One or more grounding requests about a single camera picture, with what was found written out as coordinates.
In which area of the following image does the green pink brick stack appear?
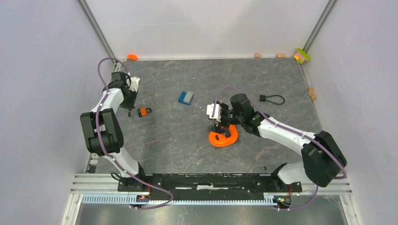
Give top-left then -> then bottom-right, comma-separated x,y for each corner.
293,48 -> 311,64

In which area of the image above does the blue grey toy brick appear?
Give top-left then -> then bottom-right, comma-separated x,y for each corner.
178,91 -> 194,105

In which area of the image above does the wooden block left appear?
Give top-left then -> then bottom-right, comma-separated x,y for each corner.
254,52 -> 261,59

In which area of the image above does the orange black padlock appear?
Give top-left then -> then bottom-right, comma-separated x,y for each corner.
137,108 -> 152,118

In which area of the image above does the black cable loop lock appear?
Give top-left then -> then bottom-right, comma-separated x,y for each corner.
259,95 -> 285,105

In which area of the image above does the orange cap at wall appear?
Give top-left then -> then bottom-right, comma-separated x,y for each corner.
126,54 -> 138,61

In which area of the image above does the white toothed cable duct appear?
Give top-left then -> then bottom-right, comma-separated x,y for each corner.
82,194 -> 277,206

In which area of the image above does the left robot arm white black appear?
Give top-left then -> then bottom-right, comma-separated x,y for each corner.
80,72 -> 147,191

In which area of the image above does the wooden block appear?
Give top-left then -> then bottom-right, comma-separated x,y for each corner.
254,52 -> 261,59
276,53 -> 286,58

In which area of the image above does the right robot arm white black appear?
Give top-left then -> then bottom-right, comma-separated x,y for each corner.
206,94 -> 347,191

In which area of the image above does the orange ring toy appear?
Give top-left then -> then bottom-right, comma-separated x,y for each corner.
208,125 -> 239,148

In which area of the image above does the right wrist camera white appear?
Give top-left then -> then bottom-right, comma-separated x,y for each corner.
206,103 -> 221,122

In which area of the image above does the wooden arch piece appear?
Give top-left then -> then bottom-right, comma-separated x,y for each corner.
308,87 -> 317,101

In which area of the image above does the wooden block right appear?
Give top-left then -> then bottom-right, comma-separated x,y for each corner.
276,53 -> 286,58

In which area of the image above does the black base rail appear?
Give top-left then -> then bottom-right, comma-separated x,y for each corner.
119,173 -> 302,201

